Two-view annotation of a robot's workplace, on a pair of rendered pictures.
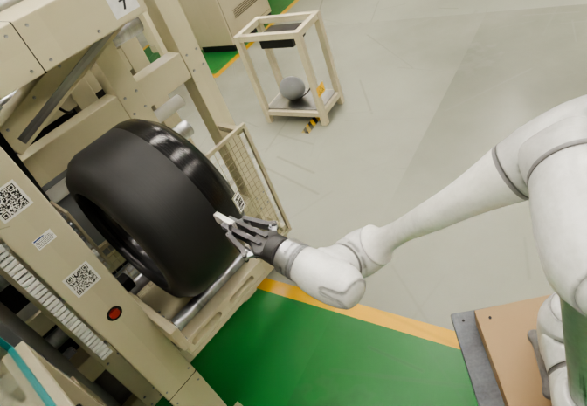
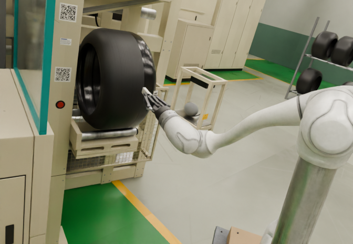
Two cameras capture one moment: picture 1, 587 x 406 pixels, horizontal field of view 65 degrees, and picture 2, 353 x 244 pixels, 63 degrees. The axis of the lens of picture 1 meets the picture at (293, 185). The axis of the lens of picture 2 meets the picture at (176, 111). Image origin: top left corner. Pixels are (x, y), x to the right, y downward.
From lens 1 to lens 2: 0.48 m
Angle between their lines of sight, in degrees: 16
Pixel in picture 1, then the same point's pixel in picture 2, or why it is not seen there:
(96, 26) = not seen: outside the picture
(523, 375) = not seen: outside the picture
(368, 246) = (208, 137)
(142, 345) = (56, 134)
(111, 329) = (52, 110)
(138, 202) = (116, 56)
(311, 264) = (179, 122)
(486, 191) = (286, 109)
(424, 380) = not seen: outside the picture
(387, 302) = (176, 230)
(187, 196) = (137, 71)
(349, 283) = (193, 138)
